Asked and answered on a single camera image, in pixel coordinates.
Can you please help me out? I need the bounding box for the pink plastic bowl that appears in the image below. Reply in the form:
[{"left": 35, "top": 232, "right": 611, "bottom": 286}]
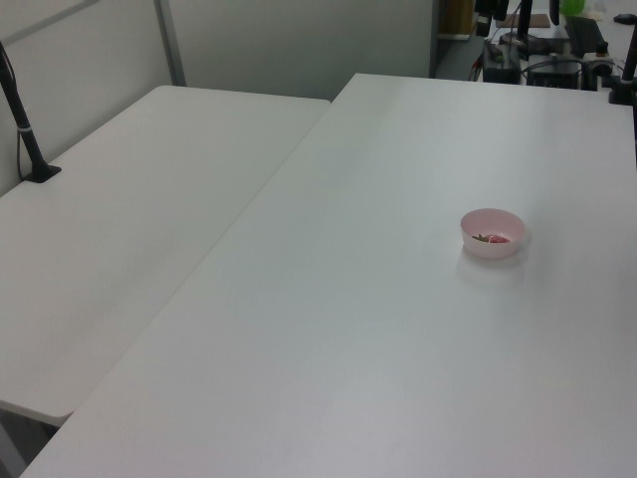
[{"left": 459, "top": 207, "right": 527, "bottom": 261}]

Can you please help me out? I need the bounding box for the brown desk mat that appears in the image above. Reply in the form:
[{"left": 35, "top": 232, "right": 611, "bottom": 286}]
[{"left": 501, "top": 13, "right": 551, "bottom": 29}]

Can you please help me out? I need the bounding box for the grey metal partition post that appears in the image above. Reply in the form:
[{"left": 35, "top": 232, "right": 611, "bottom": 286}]
[{"left": 153, "top": 0, "right": 187, "bottom": 87}]

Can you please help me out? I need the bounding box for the black camera stand flat base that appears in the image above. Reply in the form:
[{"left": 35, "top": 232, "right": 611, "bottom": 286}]
[{"left": 0, "top": 39, "right": 64, "bottom": 184}]

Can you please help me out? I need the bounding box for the black desktop device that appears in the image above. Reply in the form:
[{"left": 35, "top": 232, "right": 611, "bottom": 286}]
[{"left": 526, "top": 54, "right": 584, "bottom": 90}]

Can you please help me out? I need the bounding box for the black monitor stand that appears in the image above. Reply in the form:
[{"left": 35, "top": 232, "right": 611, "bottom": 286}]
[{"left": 499, "top": 0, "right": 548, "bottom": 51}]

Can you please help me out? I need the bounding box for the black camera stand with clamp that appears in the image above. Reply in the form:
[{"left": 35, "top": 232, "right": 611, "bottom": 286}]
[{"left": 606, "top": 27, "right": 637, "bottom": 107}]

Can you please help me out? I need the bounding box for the white side table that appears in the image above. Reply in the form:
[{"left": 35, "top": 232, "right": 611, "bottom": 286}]
[{"left": 0, "top": 85, "right": 333, "bottom": 420}]

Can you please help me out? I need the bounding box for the black electronics box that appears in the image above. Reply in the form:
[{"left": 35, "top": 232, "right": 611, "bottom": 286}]
[{"left": 483, "top": 41, "right": 523, "bottom": 84}]

